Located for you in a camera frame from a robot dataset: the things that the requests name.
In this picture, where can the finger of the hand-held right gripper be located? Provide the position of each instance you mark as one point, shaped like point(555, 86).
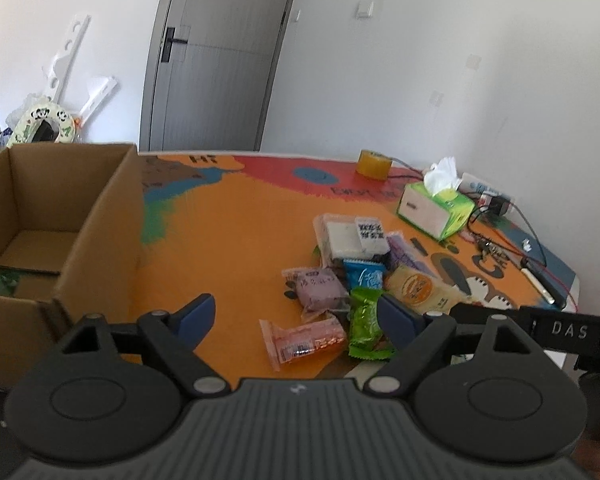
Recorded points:
point(480, 312)

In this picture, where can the bright green snack packet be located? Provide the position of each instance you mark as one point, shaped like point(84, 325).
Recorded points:
point(365, 320)

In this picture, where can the blue snack packet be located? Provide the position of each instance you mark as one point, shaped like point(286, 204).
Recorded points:
point(362, 275)

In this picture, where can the colourful printed table mat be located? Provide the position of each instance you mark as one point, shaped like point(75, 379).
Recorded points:
point(240, 240)

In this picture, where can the clear packet with white bread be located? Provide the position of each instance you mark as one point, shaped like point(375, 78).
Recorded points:
point(342, 237)

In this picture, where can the yellow cracker packet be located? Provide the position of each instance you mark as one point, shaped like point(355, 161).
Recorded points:
point(417, 287)

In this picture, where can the black charger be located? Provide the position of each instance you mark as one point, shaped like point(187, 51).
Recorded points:
point(500, 207)

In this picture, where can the long white plastic bracket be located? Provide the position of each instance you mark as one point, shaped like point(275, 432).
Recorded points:
point(65, 55)

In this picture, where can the red pink snack packet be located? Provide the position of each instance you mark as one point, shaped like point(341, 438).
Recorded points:
point(305, 340)

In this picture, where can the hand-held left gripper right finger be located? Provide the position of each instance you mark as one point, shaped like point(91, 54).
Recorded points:
point(397, 317)

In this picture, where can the grey door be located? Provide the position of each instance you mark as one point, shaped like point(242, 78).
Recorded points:
point(220, 60)

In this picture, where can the yellow tape roll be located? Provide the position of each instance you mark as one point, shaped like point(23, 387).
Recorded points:
point(372, 165)

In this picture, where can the bunch of keys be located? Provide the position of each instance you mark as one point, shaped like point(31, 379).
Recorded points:
point(487, 250)

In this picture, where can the purple striped snack packet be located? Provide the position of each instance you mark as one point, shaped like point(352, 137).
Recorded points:
point(405, 255)

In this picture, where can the white light switch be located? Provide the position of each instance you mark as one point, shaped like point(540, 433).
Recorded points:
point(364, 9)

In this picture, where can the short white plastic bracket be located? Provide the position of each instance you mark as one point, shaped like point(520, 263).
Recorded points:
point(97, 94)

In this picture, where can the green tissue box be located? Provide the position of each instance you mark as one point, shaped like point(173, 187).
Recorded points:
point(430, 212)

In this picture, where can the white and black pen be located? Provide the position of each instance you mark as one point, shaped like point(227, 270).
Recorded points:
point(540, 282)

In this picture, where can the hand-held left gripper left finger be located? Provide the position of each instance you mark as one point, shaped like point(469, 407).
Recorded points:
point(197, 312)

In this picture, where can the clear plastic bag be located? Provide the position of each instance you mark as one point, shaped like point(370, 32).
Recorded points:
point(22, 105)

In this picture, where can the brown cardboard box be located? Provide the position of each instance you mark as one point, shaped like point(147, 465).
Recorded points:
point(105, 220)

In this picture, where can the white tissue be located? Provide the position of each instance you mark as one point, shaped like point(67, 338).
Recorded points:
point(440, 175)

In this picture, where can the white power strip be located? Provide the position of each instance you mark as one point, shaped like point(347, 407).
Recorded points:
point(475, 182)

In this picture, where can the pink purple snack packet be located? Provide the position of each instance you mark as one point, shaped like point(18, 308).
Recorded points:
point(320, 287)

